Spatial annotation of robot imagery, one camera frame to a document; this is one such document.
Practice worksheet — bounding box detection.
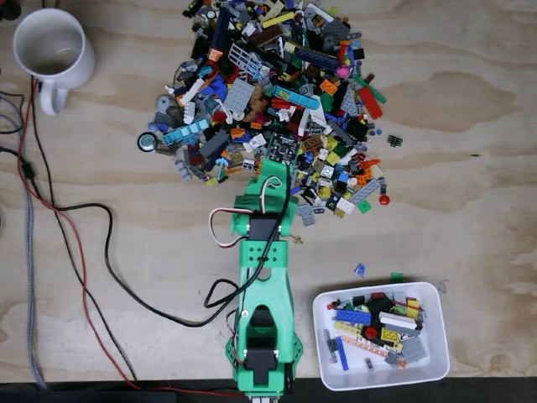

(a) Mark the dark grey Lego slope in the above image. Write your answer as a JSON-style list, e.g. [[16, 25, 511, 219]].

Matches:
[[198, 130, 230, 160]]

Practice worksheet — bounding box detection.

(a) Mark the light blue long Lego brick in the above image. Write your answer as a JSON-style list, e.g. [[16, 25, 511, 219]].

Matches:
[[162, 118, 211, 146]]

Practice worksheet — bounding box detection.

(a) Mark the dark grey Lego plate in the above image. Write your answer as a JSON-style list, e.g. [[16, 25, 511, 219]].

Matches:
[[321, 18, 352, 44]]

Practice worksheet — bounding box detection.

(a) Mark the black red Lego piece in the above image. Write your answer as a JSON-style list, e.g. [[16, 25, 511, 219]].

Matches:
[[368, 290, 394, 312]]

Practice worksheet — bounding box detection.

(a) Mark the white ceramic mug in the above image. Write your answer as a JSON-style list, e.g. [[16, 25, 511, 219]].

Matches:
[[12, 7, 96, 117]]

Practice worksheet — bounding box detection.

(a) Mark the green long Lego plate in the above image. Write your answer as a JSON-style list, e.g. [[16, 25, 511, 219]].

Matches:
[[351, 74, 388, 105]]

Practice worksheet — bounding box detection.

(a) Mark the navy long Lego beam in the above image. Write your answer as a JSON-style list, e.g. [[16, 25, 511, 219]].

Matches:
[[209, 8, 232, 52]]

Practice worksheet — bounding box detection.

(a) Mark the thick black cable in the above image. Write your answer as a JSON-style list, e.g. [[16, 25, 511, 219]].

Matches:
[[0, 145, 294, 328]]

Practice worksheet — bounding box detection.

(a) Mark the large grey Lego plate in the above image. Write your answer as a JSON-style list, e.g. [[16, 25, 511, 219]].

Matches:
[[222, 77, 257, 115]]

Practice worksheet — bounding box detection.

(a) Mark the red long Lego plate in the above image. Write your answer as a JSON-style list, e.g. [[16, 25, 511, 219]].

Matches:
[[357, 86, 384, 121]]

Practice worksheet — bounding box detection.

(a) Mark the black camera circuit board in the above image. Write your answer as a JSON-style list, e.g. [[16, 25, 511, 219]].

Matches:
[[265, 133, 304, 165]]

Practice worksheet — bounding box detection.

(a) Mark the red white Lego strip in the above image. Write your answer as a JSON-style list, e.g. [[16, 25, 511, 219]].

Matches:
[[343, 334, 389, 359]]

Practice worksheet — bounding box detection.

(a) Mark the dark grey Lego pin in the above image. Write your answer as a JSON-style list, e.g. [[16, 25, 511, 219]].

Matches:
[[322, 329, 339, 364]]

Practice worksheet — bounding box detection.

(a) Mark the grey square Lego plate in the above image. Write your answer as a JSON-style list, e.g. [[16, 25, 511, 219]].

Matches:
[[295, 202, 316, 228]]

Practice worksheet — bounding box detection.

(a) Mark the grey Lego wedge plate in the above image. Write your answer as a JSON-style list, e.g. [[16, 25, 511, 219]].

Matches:
[[340, 89, 362, 117]]

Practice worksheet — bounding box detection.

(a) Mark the black Lego wheel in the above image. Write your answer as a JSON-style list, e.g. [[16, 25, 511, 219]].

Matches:
[[138, 131, 158, 154]]

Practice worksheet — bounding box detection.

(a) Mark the dark blue long Lego plate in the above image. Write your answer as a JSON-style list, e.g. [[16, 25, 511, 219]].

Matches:
[[293, 45, 341, 73]]

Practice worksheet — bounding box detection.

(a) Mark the brown Lego plate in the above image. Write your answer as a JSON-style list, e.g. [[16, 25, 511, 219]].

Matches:
[[248, 25, 284, 49]]

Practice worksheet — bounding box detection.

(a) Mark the thin black cable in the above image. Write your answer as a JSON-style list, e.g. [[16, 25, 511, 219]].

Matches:
[[30, 75, 139, 382]]

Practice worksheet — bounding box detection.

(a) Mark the red cable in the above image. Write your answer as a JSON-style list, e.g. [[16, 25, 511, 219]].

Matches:
[[16, 77, 245, 399]]

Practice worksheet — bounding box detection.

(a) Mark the white long Lego brick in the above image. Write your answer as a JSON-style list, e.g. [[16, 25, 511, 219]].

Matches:
[[378, 311, 419, 331]]

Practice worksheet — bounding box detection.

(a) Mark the white red servo wire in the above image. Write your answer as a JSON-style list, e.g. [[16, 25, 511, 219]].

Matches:
[[208, 175, 283, 249]]

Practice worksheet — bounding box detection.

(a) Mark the grey braided cable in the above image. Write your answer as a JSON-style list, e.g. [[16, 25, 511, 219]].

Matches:
[[23, 187, 46, 390]]

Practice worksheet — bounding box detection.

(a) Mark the yellow long Lego plate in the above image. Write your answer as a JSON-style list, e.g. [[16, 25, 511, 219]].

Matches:
[[260, 11, 296, 30]]

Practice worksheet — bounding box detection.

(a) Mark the white plastic bin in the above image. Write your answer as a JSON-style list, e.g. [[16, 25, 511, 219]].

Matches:
[[311, 281, 451, 392]]

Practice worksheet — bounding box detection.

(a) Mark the white Lego fence piece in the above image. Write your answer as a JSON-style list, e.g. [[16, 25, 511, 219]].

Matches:
[[227, 42, 258, 81]]

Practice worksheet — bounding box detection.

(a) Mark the grey long Lego plate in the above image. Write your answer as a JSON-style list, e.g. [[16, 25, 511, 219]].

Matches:
[[349, 177, 382, 206]]

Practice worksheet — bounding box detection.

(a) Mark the white Lego tile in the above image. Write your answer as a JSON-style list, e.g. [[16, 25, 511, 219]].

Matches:
[[335, 196, 357, 216]]

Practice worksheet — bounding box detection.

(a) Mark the cyan long Lego plate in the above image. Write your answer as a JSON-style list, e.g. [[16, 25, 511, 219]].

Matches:
[[272, 84, 321, 111]]

